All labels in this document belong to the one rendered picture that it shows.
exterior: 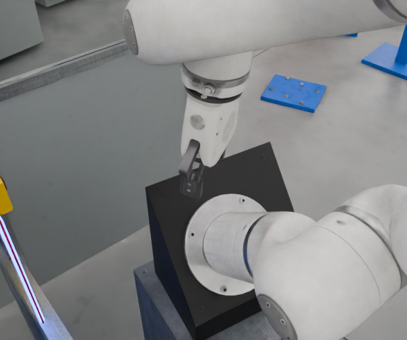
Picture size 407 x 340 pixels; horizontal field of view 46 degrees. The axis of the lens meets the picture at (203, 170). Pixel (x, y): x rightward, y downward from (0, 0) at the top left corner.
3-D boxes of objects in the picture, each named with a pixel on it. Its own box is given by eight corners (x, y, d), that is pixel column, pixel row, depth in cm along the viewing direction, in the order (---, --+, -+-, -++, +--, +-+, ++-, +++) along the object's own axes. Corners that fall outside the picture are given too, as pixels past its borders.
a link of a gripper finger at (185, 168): (187, 157, 59) (186, 187, 63) (211, 119, 64) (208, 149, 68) (178, 154, 59) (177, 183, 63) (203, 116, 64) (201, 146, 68)
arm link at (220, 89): (236, 91, 55) (232, 112, 57) (259, 55, 61) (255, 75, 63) (168, 70, 57) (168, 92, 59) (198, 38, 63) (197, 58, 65)
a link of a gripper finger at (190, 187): (197, 177, 62) (193, 212, 67) (206, 162, 64) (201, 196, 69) (174, 169, 63) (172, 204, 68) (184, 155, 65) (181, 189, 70)
